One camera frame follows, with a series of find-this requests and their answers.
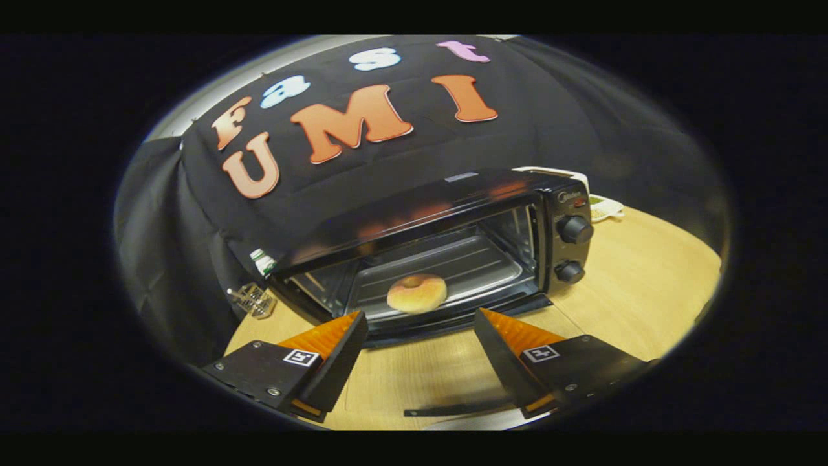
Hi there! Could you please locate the black toaster oven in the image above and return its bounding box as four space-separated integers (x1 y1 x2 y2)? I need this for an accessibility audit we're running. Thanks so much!
268 169 595 419

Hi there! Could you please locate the brown donut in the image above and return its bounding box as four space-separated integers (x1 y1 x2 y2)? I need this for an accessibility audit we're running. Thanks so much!
387 273 449 315

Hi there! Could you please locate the small white dish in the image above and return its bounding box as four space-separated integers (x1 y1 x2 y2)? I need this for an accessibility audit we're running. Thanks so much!
589 194 626 224

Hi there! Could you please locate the white plate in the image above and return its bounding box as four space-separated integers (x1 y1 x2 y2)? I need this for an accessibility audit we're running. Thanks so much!
420 410 526 432

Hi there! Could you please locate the wire mesh holder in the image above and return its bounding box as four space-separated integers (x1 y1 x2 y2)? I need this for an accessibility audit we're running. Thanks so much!
226 282 278 320

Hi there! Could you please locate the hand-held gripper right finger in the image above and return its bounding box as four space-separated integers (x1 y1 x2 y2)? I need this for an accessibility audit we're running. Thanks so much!
474 308 654 420

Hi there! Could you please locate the metal oven tray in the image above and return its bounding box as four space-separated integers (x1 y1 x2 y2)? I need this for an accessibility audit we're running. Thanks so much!
345 234 525 322

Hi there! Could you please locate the white bottle green label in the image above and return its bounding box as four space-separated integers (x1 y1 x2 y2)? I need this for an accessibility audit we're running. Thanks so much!
250 249 278 278

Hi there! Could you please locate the white slot toaster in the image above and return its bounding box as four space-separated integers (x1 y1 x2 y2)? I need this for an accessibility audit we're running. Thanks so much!
511 166 590 195

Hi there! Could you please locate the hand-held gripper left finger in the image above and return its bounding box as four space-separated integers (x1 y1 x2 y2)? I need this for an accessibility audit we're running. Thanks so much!
201 311 369 423

